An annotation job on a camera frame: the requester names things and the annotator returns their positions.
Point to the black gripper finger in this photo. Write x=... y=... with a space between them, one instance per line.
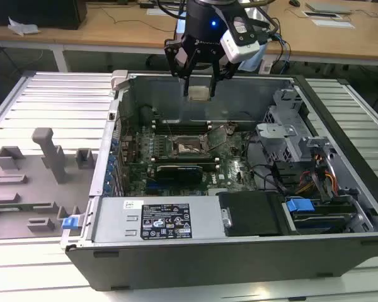
x=222 y=72
x=173 y=63

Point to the silver square CPU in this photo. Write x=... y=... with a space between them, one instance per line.
x=199 y=93

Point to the RAM slot white clips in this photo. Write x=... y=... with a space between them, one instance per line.
x=176 y=128
x=176 y=122
x=182 y=160
x=211 y=166

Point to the CPU socket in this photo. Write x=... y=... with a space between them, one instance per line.
x=186 y=148

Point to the blue slot retainer clip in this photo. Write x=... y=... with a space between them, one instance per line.
x=112 y=157
x=110 y=177
x=115 y=144
x=111 y=166
x=107 y=188

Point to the blue expansion slot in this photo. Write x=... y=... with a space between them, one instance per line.
x=154 y=189

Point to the black drive bay cover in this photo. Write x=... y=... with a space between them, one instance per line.
x=255 y=214

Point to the white power adapter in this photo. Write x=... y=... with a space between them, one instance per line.
x=266 y=66

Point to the grey case latch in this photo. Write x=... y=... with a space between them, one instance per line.
x=119 y=78

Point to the small black device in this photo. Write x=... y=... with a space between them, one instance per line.
x=147 y=5

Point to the wooden desk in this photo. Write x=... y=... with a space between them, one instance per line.
x=113 y=30

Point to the silver metal drive cage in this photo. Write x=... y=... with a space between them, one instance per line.
x=277 y=132

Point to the black computer mouse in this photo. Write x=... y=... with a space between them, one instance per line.
x=294 y=2

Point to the green motherboard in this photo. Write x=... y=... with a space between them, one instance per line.
x=233 y=170

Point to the black graphics card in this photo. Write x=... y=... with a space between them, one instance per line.
x=176 y=174

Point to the white paper black strip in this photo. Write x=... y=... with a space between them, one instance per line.
x=321 y=14

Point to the grey laptop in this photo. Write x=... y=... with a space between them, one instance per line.
x=329 y=7

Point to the metal slat table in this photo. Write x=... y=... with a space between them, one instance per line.
x=50 y=104

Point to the small white sticker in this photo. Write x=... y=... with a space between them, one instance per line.
x=133 y=204

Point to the black box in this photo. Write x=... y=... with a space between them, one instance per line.
x=34 y=12

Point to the hard disk in blue carrier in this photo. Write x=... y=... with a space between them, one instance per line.
x=299 y=205

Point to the black label sticker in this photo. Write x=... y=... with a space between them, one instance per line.
x=165 y=220

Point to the silver power supply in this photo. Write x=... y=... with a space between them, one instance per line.
x=113 y=220

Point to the blue case latch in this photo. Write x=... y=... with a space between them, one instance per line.
x=69 y=223

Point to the black open PC case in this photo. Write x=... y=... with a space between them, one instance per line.
x=208 y=267

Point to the grey parts rack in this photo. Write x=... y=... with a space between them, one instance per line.
x=25 y=195

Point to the green RAM stick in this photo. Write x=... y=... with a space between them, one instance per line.
x=19 y=208

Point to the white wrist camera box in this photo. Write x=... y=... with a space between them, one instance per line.
x=241 y=41

